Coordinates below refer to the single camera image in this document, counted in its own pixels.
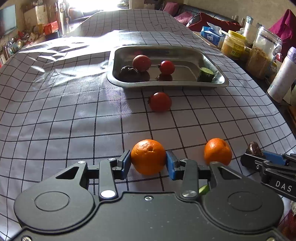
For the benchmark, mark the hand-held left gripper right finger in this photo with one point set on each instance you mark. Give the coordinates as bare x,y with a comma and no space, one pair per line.
170,165

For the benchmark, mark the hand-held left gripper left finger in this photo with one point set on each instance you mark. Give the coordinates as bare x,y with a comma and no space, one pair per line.
126,164

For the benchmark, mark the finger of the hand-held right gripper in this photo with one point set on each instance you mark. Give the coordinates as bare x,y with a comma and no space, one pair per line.
274,157
251,162

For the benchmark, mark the dark wrinkled round fruit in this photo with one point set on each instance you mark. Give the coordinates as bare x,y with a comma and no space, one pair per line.
129,72
254,148

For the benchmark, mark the orange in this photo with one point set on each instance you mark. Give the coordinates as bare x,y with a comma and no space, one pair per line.
217,151
148,157

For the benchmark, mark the cucumber piece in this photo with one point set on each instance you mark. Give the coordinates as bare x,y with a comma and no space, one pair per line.
205,74
203,190

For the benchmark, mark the red tomato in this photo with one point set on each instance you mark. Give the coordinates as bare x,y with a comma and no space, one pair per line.
167,67
160,102

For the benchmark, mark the stainless steel tray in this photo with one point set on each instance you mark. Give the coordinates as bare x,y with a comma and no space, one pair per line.
185,74

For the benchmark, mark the pinkish red round fruit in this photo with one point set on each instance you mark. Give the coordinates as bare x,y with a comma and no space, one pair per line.
141,63

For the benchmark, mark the white thermos bottle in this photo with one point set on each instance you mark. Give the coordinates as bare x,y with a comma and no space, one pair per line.
283,76

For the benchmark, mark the grey checked tablecloth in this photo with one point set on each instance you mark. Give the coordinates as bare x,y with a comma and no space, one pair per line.
69,104

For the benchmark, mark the glass jar with brown contents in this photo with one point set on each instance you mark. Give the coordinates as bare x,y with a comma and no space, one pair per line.
261,58

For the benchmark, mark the small brown jar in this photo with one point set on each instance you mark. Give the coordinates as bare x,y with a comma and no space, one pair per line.
247,52

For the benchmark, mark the yellow lid jar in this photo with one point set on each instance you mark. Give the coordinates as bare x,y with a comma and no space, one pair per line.
232,45

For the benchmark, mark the maroon cloth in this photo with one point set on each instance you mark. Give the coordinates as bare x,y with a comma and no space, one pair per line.
285,30

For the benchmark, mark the white tube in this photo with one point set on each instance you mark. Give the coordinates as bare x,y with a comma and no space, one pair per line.
249,29

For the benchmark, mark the blue tissue pack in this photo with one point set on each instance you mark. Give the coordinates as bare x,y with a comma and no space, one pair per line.
211,36

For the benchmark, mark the dark red blanket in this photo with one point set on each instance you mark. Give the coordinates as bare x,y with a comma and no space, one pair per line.
208,23

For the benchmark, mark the pink cushion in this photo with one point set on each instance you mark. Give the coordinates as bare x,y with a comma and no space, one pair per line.
183,17

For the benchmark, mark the purple armchair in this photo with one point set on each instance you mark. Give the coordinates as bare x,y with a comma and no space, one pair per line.
81,15

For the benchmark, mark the red gift box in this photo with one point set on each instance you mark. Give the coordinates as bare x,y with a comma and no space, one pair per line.
50,27

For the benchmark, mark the black leather sofa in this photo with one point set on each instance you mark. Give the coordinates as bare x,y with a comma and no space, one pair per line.
208,11

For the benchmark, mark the magenta cushion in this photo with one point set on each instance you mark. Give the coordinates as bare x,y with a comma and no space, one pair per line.
171,8

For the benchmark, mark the white cabinet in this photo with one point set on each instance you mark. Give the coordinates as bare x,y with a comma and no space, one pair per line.
35,14

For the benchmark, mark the flat screen television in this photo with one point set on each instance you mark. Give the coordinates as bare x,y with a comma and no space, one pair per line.
7,20

